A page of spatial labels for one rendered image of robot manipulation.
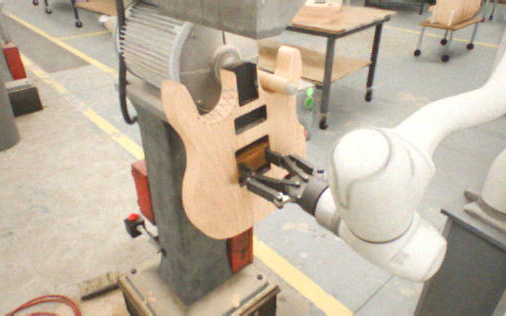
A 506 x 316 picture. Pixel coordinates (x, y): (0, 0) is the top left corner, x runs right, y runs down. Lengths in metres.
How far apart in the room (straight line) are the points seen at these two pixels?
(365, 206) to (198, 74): 0.55
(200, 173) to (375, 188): 0.39
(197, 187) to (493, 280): 1.10
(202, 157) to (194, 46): 0.28
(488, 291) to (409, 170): 1.11
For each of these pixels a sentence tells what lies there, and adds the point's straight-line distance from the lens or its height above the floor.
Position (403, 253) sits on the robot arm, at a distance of 0.61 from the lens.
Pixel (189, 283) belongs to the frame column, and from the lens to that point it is 1.50.
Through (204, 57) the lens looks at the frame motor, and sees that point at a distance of 0.90.
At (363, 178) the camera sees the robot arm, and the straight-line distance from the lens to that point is 0.46.
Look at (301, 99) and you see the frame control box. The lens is 1.17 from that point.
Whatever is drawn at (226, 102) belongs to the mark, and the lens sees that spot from 0.76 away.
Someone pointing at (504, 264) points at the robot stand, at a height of 0.62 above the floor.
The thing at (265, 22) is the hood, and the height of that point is 1.41.
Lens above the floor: 1.53
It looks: 31 degrees down
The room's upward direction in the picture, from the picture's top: straight up
